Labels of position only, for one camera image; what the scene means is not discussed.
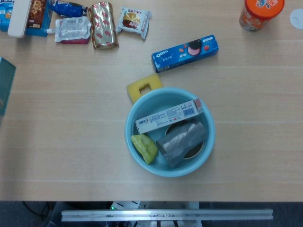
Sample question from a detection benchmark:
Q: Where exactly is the white toothpaste box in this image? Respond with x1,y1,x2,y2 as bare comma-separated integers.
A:
135,98,205,134

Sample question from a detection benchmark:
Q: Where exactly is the light blue plastic bowl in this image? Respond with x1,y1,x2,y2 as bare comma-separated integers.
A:
124,87,216,178

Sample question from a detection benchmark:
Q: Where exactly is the yellow sponge with square hole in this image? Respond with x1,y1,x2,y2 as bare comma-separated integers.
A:
126,73,163,104

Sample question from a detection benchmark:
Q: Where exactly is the yellow green snack packet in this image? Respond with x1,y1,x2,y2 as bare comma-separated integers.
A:
130,134,159,165

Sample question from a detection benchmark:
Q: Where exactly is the round brown tin can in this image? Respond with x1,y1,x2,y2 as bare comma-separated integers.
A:
165,120,204,161

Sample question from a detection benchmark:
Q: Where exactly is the blue Oreo cookie box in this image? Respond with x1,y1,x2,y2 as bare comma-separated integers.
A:
151,35,219,73

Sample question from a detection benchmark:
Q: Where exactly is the white pastry snack packet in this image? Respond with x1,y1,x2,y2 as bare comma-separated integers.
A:
116,6,152,41

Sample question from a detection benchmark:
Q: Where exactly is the gold red wafer packet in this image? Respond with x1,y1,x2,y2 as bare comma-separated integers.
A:
88,1,119,50

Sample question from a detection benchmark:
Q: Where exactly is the white spouted drink pouch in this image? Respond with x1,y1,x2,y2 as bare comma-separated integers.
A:
46,16,91,45

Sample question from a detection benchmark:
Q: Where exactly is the blue cookie wrapper pack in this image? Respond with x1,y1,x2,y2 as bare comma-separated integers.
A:
49,0,89,18

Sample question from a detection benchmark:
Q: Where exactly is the orange lidded snack jar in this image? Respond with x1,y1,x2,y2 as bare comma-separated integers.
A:
239,0,285,33

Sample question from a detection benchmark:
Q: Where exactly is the teal green box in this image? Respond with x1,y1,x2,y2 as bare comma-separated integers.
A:
0,56,17,116

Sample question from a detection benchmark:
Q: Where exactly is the brown chocolate snack box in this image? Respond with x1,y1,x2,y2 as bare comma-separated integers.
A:
26,0,49,30

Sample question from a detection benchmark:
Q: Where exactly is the white rectangular case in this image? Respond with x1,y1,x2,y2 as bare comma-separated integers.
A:
7,0,33,38

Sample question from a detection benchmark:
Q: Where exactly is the white round lid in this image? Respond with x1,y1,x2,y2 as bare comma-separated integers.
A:
289,8,303,30

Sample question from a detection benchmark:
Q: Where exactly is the blue snack box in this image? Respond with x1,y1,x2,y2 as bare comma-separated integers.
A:
0,0,53,37

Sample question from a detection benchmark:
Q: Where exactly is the silver aluminium rail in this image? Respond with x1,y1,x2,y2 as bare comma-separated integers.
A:
61,209,274,222

